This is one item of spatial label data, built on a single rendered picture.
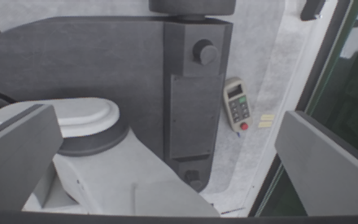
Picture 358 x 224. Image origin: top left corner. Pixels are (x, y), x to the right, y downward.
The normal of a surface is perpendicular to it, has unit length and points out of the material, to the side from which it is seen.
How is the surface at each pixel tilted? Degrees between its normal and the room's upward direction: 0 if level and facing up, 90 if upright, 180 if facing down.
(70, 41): 0
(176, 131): 0
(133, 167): 90
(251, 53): 0
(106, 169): 90
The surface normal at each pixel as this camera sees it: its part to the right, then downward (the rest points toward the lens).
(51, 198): 0.04, -0.87
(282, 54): 0.21, 0.49
